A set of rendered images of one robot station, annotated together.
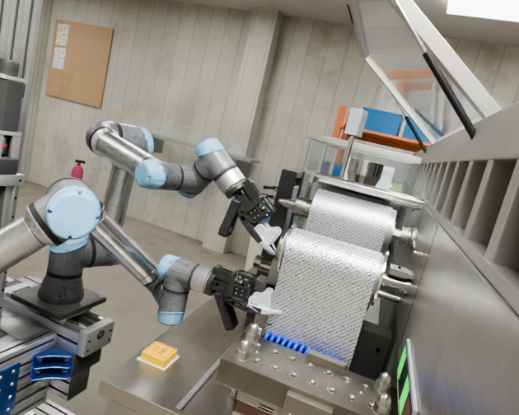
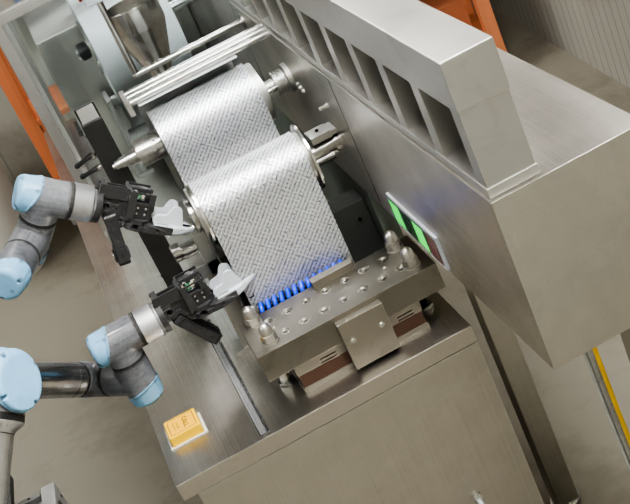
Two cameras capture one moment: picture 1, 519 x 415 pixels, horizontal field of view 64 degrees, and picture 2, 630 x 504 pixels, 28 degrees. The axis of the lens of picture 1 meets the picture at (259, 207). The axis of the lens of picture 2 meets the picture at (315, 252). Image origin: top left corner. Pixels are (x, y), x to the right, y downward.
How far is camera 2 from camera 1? 1.50 m
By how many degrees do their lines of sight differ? 27
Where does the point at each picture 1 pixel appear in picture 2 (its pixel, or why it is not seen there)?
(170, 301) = (140, 375)
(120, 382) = (193, 471)
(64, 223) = (22, 394)
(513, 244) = (410, 110)
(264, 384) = (311, 340)
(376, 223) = (246, 98)
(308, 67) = not seen: outside the picture
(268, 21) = not seen: outside the picture
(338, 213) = (200, 123)
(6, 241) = not seen: outside the picture
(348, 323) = (320, 222)
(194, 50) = not seen: outside the picture
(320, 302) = (280, 230)
